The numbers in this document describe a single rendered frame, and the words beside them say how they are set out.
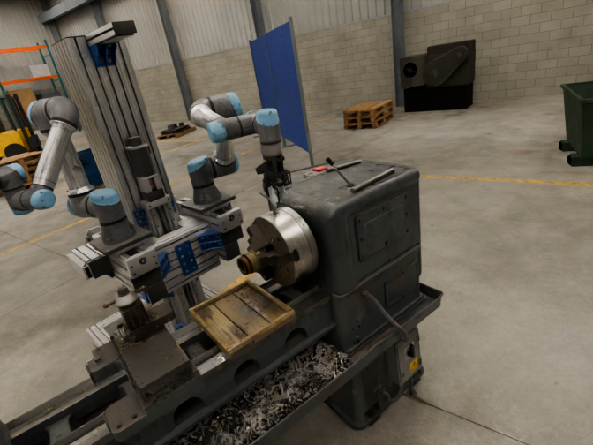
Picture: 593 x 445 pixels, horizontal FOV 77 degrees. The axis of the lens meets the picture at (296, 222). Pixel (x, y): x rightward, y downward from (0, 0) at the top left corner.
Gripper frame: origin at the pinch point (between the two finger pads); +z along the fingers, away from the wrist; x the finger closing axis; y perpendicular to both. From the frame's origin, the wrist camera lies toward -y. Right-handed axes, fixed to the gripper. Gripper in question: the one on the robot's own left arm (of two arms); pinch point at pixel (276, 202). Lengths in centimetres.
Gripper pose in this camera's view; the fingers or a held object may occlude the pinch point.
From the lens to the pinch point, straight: 145.2
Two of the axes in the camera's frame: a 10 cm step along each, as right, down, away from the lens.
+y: 5.4, 3.4, -7.7
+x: 8.3, -3.4, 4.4
